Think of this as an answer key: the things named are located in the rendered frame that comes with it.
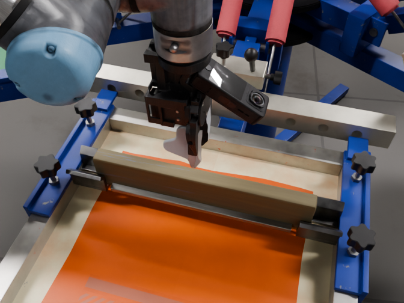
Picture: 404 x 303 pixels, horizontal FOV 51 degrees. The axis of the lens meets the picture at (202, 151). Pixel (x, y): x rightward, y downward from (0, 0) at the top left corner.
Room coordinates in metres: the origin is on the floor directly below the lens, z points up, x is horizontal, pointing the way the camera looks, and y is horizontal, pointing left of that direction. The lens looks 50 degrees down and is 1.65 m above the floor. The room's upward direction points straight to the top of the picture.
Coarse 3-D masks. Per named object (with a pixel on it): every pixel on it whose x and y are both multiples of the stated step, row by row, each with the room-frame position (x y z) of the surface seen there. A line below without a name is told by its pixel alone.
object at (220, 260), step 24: (312, 192) 0.48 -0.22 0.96; (216, 216) 0.43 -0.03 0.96; (192, 240) 0.38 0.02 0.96; (216, 240) 0.38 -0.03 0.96; (240, 240) 0.38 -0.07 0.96; (264, 240) 0.38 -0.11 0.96; (288, 240) 0.38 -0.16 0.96; (192, 264) 0.33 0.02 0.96; (216, 264) 0.33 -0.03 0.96; (240, 264) 0.33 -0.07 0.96; (264, 264) 0.33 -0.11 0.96; (288, 264) 0.33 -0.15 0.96; (192, 288) 0.29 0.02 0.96; (216, 288) 0.29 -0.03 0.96; (240, 288) 0.29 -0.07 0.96; (264, 288) 0.29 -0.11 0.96; (288, 288) 0.29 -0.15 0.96
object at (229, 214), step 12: (120, 192) 0.46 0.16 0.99; (132, 192) 0.46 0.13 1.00; (144, 192) 0.46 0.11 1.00; (180, 204) 0.43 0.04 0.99; (192, 204) 0.43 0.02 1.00; (204, 204) 0.43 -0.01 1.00; (228, 216) 0.40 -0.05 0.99; (240, 216) 0.40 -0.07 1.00; (252, 216) 0.40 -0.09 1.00; (276, 228) 0.38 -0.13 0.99; (288, 228) 0.38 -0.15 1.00
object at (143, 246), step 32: (160, 160) 0.57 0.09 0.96; (96, 224) 0.41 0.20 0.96; (128, 224) 0.41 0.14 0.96; (160, 224) 0.41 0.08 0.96; (192, 224) 0.41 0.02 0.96; (96, 256) 0.34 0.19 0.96; (128, 256) 0.34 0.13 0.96; (160, 256) 0.34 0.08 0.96; (64, 288) 0.29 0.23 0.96; (160, 288) 0.29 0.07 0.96
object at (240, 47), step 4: (236, 44) 0.86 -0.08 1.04; (240, 44) 0.86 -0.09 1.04; (244, 44) 0.86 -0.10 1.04; (248, 44) 0.86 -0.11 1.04; (252, 44) 0.86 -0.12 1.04; (256, 44) 0.86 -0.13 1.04; (236, 48) 0.85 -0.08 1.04; (240, 48) 0.85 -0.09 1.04; (244, 48) 0.85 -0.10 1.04; (256, 48) 0.85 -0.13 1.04; (236, 52) 0.83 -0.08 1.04; (240, 52) 0.83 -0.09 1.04; (244, 52) 0.83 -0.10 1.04; (236, 56) 0.81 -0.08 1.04; (240, 56) 0.81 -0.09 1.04
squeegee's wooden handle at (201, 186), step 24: (96, 168) 0.49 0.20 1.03; (120, 168) 0.47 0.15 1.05; (144, 168) 0.46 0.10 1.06; (168, 168) 0.46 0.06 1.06; (192, 168) 0.46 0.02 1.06; (168, 192) 0.45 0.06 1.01; (192, 192) 0.44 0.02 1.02; (216, 192) 0.42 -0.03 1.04; (240, 192) 0.41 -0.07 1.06; (264, 192) 0.41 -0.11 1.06; (288, 192) 0.41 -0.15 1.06; (264, 216) 0.40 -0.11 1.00; (288, 216) 0.39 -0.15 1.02; (312, 216) 0.38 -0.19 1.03
